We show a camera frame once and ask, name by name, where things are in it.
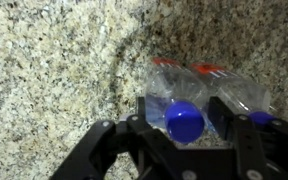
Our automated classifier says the Fiji water bottle blue cap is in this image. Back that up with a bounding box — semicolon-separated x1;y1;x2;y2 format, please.
143;56;208;145
188;62;278;129

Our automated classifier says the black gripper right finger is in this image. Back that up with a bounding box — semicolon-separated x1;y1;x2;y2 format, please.
207;95;288;180

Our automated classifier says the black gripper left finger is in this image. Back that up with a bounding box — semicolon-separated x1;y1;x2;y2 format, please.
48;96;185;180

